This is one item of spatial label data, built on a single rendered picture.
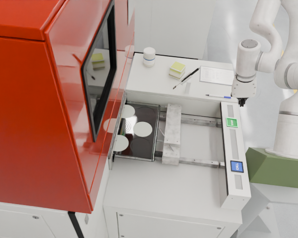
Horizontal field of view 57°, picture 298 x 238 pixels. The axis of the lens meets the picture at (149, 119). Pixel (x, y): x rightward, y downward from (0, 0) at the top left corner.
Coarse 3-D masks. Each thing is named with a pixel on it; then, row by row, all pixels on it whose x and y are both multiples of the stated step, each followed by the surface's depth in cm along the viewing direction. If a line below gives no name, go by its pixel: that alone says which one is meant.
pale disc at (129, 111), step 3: (126, 105) 152; (129, 105) 152; (126, 108) 151; (129, 108) 151; (132, 108) 151; (123, 111) 149; (126, 111) 149; (129, 111) 149; (132, 111) 149; (123, 114) 148; (126, 114) 148; (129, 114) 148; (132, 114) 148; (123, 117) 146; (126, 117) 146; (129, 117) 147
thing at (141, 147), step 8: (128, 104) 153; (136, 104) 153; (136, 112) 149; (144, 112) 149; (152, 112) 150; (128, 120) 145; (136, 120) 145; (144, 120) 146; (152, 120) 146; (120, 128) 141; (128, 128) 142; (152, 128) 142; (128, 136) 138; (136, 136) 138; (144, 136) 139; (152, 136) 139; (128, 144) 135; (136, 144) 135; (144, 144) 135; (152, 144) 136; (120, 152) 132; (128, 152) 132; (136, 152) 132; (144, 152) 132
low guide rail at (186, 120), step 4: (160, 116) 155; (164, 116) 155; (164, 120) 156; (184, 120) 154; (188, 120) 154; (192, 120) 154; (196, 120) 154; (200, 120) 154; (204, 120) 154; (208, 120) 155; (196, 124) 156; (200, 124) 155; (204, 124) 155; (208, 124) 154; (212, 124) 154
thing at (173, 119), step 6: (168, 114) 152; (174, 114) 152; (180, 114) 152; (168, 120) 149; (174, 120) 149; (180, 120) 150; (168, 126) 146; (174, 126) 147; (168, 132) 144; (174, 132) 144; (168, 150) 136; (174, 150) 136; (162, 156) 135; (162, 162) 134; (168, 162) 133; (174, 162) 132
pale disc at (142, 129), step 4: (136, 124) 144; (140, 124) 144; (144, 124) 144; (148, 124) 144; (136, 128) 142; (140, 128) 142; (144, 128) 142; (148, 128) 142; (136, 132) 140; (140, 132) 140; (144, 132) 140; (148, 132) 140
